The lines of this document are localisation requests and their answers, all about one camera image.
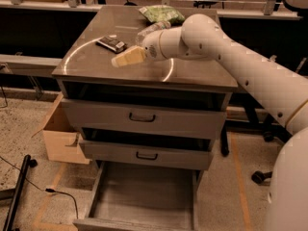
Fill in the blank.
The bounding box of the grey middle drawer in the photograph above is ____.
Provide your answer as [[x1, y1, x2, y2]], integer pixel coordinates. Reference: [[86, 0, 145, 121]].
[[79, 140, 213, 170]]

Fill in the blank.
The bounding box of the cardboard box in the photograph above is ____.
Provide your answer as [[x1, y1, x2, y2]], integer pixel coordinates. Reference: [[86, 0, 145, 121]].
[[34, 93, 90, 165]]

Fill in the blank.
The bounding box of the rxbar chocolate bar wrapper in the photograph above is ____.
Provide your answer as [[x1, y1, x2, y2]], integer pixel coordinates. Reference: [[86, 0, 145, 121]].
[[96, 36, 127, 54]]

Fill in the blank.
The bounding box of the clear plastic water bottle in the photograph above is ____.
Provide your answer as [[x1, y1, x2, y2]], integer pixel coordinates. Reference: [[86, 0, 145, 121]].
[[136, 21, 171, 45]]

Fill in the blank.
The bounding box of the black office chair base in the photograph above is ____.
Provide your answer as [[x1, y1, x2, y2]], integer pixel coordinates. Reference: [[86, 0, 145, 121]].
[[251, 126, 291, 185]]

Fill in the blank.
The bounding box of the grey bottom drawer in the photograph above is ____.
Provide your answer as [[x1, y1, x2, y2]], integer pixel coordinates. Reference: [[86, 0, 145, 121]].
[[73, 162, 199, 231]]

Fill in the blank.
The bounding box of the grey drawer cabinet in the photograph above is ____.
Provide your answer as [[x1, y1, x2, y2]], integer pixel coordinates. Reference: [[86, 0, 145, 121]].
[[51, 5, 239, 171]]

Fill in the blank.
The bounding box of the black floor cable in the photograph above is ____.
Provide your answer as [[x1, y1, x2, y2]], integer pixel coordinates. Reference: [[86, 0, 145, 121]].
[[0, 156, 80, 219]]

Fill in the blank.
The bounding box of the grey top drawer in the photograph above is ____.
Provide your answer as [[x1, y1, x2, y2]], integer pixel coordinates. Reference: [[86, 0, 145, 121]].
[[61, 98, 226, 140]]

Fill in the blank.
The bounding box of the black metal stand leg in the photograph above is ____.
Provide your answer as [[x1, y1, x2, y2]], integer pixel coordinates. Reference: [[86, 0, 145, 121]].
[[1, 155, 37, 231]]

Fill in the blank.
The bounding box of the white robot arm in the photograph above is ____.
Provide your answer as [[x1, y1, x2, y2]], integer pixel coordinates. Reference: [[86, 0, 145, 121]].
[[112, 14, 308, 231]]

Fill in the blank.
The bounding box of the green snack bag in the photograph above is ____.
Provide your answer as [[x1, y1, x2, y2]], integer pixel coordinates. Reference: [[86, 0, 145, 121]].
[[139, 5, 185, 24]]

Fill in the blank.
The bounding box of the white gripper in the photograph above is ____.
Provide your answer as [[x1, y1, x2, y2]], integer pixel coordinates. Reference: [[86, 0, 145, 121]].
[[112, 30, 166, 67]]

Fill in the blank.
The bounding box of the grey drawer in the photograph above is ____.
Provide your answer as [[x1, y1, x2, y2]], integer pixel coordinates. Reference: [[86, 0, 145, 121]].
[[73, 162, 199, 231], [61, 98, 226, 140], [79, 140, 213, 170]]

